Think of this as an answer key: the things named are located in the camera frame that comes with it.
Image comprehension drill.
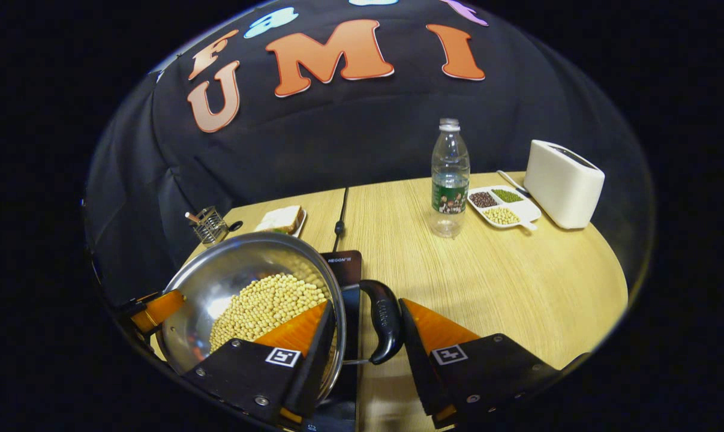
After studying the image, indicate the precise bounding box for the black cooktop power cable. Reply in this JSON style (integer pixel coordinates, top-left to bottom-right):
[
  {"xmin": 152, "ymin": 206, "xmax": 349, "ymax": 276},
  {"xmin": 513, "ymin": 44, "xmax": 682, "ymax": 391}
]
[{"xmin": 332, "ymin": 187, "xmax": 350, "ymax": 253}]

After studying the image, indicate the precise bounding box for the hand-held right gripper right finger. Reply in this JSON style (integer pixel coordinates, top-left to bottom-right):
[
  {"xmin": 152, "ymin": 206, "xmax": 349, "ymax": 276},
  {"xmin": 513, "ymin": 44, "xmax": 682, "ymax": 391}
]
[{"xmin": 398, "ymin": 298, "xmax": 563, "ymax": 430}]

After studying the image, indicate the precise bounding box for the black backdrop cloth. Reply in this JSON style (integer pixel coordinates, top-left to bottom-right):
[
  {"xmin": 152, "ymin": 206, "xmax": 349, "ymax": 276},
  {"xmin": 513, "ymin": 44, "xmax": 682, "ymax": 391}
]
[{"xmin": 83, "ymin": 0, "xmax": 653, "ymax": 301}]

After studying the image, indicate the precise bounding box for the white divided plate of beans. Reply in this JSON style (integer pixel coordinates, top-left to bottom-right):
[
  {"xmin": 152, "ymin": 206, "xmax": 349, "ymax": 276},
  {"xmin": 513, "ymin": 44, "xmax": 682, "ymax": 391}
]
[{"xmin": 467, "ymin": 185, "xmax": 543, "ymax": 232}]

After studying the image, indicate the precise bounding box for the small wire mesh basket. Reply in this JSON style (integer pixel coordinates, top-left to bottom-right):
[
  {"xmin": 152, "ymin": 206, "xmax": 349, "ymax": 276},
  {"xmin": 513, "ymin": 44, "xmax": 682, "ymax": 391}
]
[{"xmin": 185, "ymin": 206, "xmax": 229, "ymax": 247}]

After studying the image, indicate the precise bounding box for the pile of soybeans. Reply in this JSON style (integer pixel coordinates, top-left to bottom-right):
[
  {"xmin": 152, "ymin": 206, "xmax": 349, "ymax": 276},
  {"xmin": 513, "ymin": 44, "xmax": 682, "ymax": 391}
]
[{"xmin": 209, "ymin": 273, "xmax": 338, "ymax": 361}]

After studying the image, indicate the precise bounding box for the white toaster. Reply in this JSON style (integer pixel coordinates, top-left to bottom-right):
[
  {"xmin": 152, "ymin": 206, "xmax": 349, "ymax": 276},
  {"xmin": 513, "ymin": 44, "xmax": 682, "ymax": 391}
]
[{"xmin": 523, "ymin": 140, "xmax": 606, "ymax": 230}]

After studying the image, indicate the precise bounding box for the white sandwich plate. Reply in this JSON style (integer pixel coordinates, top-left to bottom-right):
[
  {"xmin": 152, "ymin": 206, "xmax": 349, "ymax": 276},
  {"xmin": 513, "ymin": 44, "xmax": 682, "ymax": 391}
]
[{"xmin": 254, "ymin": 209, "xmax": 308, "ymax": 239}]

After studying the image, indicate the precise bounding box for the black induction cooktop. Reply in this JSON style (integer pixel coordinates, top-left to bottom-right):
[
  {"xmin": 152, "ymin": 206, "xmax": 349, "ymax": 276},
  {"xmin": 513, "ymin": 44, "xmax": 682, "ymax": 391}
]
[{"xmin": 319, "ymin": 250, "xmax": 363, "ymax": 432}]

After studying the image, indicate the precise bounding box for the white toaster power cord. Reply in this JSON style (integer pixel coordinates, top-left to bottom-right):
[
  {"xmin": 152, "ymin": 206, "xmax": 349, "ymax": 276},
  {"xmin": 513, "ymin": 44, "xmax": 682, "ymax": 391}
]
[{"xmin": 497, "ymin": 170, "xmax": 530, "ymax": 199}]

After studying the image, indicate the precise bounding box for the clear plastic water bottle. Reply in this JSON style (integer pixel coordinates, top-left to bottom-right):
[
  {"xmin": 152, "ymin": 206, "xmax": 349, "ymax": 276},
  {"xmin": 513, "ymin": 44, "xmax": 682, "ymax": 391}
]
[{"xmin": 429, "ymin": 118, "xmax": 471, "ymax": 239}]

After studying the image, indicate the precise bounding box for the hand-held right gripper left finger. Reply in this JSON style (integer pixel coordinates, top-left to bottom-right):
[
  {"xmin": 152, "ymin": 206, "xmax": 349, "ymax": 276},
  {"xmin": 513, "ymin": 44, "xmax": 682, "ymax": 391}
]
[{"xmin": 183, "ymin": 300, "xmax": 337, "ymax": 428}]

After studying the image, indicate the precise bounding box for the stainless steel pot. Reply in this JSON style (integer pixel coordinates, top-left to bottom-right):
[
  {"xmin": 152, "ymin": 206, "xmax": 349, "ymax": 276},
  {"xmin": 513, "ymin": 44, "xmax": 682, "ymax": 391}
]
[{"xmin": 157, "ymin": 232, "xmax": 405, "ymax": 409}]

